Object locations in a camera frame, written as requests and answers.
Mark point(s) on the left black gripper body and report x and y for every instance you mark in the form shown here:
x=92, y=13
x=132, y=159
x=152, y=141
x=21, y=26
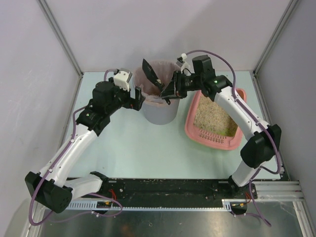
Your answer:
x=138, y=98

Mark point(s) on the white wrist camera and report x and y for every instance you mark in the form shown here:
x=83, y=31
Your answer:
x=183, y=64
x=122, y=78

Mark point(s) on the grey trash bucket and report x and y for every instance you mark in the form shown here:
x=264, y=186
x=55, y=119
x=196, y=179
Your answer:
x=158, y=111

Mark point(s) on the beige cat litter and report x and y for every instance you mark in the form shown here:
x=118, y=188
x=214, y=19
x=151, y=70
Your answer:
x=212, y=118

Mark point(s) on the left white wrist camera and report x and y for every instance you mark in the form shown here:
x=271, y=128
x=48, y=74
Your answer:
x=122, y=78

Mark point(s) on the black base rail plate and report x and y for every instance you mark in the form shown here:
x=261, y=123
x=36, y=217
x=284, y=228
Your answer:
x=186, y=194

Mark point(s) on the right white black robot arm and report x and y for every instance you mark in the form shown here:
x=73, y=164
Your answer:
x=263, y=139

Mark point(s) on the black slotted litter scoop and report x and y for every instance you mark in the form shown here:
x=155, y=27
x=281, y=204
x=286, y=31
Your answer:
x=152, y=76

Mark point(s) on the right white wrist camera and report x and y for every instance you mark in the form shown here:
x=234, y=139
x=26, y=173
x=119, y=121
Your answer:
x=183, y=64

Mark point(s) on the aluminium frame rail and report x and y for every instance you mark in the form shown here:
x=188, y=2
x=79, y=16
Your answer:
x=262, y=191

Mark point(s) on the pink green litter box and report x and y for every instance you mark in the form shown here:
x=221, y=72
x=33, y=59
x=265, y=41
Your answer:
x=207, y=138

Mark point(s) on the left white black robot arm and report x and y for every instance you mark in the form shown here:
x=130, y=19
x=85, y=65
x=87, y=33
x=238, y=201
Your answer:
x=74, y=143

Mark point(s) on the pink plastic bin liner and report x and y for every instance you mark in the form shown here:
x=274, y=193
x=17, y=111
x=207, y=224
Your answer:
x=163, y=69

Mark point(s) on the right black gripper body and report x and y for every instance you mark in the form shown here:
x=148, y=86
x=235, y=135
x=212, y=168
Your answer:
x=175, y=85

